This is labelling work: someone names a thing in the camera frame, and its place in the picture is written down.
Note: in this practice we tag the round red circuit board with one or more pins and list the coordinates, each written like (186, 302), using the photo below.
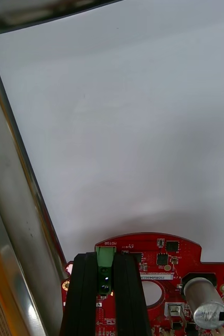
(153, 248)

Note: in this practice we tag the white sheet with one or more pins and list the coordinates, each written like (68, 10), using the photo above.
(117, 105)

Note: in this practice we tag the steel tray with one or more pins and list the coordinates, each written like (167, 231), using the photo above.
(12, 183)

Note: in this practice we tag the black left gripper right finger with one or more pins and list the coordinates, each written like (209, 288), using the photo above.
(128, 296)

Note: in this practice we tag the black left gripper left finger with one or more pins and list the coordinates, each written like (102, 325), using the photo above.
(81, 294)

